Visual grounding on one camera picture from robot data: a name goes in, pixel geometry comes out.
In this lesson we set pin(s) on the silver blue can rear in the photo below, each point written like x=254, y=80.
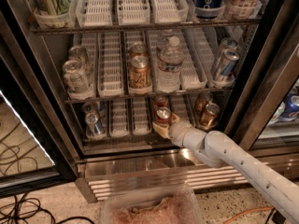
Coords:
x=226, y=43

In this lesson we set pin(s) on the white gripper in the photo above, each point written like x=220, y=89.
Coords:
x=177, y=131

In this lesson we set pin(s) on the silver can left front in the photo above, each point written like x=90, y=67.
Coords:
x=75, y=76

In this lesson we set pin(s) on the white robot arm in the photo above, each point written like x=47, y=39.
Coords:
x=216, y=148

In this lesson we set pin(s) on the brown can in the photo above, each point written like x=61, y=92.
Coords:
x=202, y=100
x=209, y=115

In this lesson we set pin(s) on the pepsi can right compartment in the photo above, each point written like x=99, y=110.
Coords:
x=291, y=108

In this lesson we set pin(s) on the open fridge glass door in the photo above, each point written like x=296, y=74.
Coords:
x=32, y=152

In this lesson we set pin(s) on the blue can bottom front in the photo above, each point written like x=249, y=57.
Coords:
x=94, y=124

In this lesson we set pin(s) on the clear water bottle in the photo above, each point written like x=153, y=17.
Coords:
x=162, y=40
x=170, y=63

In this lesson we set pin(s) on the red coke can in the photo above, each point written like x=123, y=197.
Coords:
x=163, y=115
x=160, y=101

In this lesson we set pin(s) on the clear plastic bin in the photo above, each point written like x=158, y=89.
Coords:
x=175, y=204

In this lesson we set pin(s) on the orange can middle rear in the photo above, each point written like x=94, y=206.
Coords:
x=138, y=49

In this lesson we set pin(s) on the silver can left rear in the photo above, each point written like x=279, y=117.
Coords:
x=80, y=53

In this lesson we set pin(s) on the silver blue can front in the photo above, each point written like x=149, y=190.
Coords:
x=228, y=61

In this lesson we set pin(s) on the orange can middle front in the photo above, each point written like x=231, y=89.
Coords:
x=139, y=72

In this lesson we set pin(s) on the red coke can front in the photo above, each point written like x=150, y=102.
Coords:
x=163, y=115

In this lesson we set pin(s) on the clear water bottle rear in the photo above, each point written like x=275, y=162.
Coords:
x=162, y=40

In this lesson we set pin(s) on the clear water bottle front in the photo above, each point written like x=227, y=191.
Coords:
x=170, y=63

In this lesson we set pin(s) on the silver blue can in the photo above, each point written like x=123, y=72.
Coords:
x=228, y=61
x=226, y=43

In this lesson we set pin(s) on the black plug adapter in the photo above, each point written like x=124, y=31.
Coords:
x=277, y=218

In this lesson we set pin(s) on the orange can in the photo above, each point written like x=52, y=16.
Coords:
x=139, y=72
x=138, y=49

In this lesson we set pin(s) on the red coke can rear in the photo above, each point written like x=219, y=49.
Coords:
x=160, y=101

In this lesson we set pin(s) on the brown can bottom front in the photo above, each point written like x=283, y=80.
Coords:
x=209, y=115

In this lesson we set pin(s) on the brown can bottom rear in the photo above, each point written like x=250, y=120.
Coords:
x=202, y=100

